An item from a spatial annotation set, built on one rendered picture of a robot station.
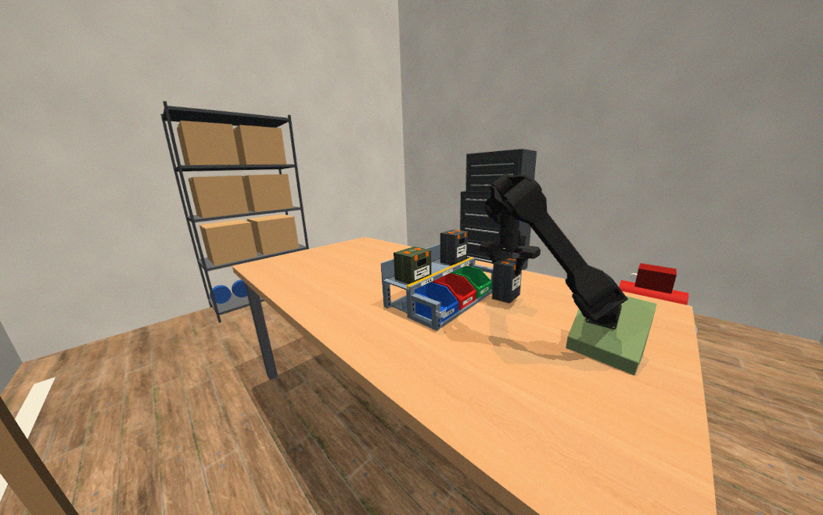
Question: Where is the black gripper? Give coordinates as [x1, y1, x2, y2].
[480, 229, 541, 276]

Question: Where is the green open bin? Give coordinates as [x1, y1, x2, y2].
[451, 266, 492, 298]

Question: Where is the red open bin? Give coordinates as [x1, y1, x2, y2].
[432, 273, 476, 310]

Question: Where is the blue bin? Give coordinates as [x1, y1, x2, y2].
[415, 282, 458, 322]

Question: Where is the grey metal bin rack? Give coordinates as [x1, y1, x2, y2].
[380, 244, 493, 331]

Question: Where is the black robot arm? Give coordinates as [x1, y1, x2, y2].
[485, 174, 628, 330]

